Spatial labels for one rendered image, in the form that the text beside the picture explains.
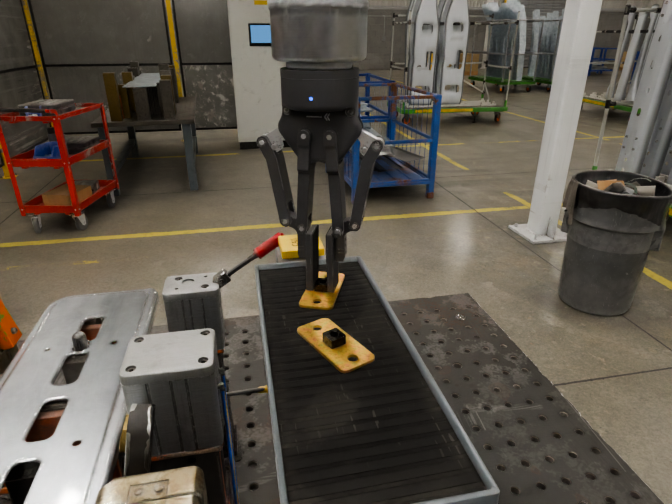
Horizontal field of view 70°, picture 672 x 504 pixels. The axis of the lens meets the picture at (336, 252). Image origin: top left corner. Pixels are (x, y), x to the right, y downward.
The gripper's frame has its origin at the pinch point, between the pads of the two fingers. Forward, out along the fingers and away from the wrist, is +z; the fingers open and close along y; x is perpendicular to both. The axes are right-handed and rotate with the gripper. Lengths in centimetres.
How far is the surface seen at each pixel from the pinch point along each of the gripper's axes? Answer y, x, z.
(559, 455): -40, -27, 50
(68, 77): 474, -561, 31
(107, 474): 20.3, 16.0, 19.9
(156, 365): 15.9, 10.5, 9.1
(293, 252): 6.4, -10.3, 4.4
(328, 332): -2.8, 10.0, 2.9
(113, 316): 39.0, -13.0, 20.1
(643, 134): -179, -385, 52
